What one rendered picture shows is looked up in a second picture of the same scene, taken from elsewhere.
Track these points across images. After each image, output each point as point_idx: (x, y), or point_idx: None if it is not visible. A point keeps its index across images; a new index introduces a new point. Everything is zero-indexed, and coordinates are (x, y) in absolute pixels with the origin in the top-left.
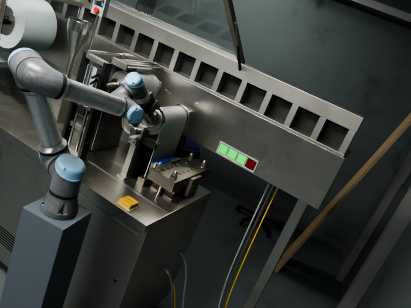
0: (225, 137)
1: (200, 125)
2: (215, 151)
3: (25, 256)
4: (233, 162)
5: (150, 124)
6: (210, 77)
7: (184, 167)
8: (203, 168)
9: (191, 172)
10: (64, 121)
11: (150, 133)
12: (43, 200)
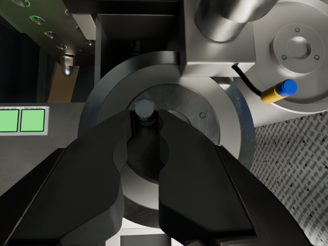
0: (39, 148)
1: None
2: (51, 106)
3: None
4: (0, 104)
5: (120, 118)
6: (148, 242)
7: (59, 23)
8: (56, 55)
9: (30, 22)
10: None
11: (150, 54)
12: None
